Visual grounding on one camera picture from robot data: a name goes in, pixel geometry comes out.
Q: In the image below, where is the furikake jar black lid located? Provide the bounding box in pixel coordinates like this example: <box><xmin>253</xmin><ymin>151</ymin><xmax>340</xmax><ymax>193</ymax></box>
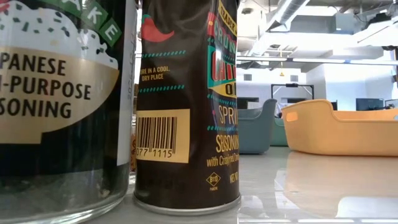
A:
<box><xmin>0</xmin><ymin>0</ymin><xmax>139</xmax><ymax>224</ymax></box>

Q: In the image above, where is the black frame rig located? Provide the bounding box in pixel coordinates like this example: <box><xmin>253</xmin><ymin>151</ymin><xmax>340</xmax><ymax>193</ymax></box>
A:
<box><xmin>271</xmin><ymin>83</ymin><xmax>315</xmax><ymax>100</ymax></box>

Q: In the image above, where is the chili onion seasoning can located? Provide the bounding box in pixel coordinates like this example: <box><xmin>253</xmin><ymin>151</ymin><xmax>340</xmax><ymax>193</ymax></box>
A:
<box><xmin>133</xmin><ymin>0</ymin><xmax>242</xmax><ymax>217</ymax></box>

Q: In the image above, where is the ceiling light strip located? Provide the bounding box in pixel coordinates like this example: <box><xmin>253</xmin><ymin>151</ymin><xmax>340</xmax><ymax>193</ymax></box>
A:
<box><xmin>349</xmin><ymin>58</ymin><xmax>398</xmax><ymax>66</ymax></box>
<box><xmin>292</xmin><ymin>57</ymin><xmax>346</xmax><ymax>64</ymax></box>
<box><xmin>236</xmin><ymin>56</ymin><xmax>287</xmax><ymax>62</ymax></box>

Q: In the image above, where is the yellow hanging pendant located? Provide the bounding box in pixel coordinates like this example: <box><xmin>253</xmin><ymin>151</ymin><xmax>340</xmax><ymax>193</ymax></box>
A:
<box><xmin>279</xmin><ymin>46</ymin><xmax>285</xmax><ymax>77</ymax></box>

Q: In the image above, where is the teal plastic bin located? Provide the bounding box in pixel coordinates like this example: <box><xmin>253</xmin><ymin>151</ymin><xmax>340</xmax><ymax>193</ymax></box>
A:
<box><xmin>270</xmin><ymin>117</ymin><xmax>289</xmax><ymax>147</ymax></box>

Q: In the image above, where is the silver ventilation duct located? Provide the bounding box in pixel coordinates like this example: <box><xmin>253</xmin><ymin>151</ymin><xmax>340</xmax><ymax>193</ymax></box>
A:
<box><xmin>266</xmin><ymin>0</ymin><xmax>312</xmax><ymax>32</ymax></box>

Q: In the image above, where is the dark desk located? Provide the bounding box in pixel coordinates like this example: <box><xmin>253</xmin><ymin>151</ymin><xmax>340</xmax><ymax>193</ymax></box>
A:
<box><xmin>236</xmin><ymin>96</ymin><xmax>260</xmax><ymax>110</ymax></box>

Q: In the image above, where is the blue plastic bin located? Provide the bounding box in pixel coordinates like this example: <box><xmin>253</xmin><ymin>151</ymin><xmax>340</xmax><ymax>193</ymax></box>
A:
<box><xmin>238</xmin><ymin>98</ymin><xmax>278</xmax><ymax>155</ymax></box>

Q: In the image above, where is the yellow plastic bin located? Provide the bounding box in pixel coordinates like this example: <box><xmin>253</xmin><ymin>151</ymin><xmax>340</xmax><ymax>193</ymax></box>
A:
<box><xmin>281</xmin><ymin>99</ymin><xmax>398</xmax><ymax>157</ymax></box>

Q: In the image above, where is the small cork-stoppered glass jar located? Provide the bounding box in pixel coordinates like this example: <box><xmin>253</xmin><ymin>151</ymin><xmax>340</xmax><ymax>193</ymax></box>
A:
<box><xmin>130</xmin><ymin>132</ymin><xmax>138</xmax><ymax>173</ymax></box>

